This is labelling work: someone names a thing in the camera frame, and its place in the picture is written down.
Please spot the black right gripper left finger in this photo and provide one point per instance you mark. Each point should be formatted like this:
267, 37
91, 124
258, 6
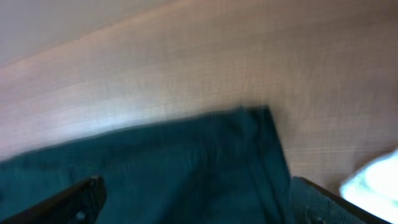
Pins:
80, 204

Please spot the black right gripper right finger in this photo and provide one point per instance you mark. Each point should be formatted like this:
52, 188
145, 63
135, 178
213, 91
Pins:
312, 204

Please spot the black shorts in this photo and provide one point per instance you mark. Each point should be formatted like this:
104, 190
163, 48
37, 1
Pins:
222, 167

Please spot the white t-shirt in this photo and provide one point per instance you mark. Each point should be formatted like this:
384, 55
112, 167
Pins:
374, 187

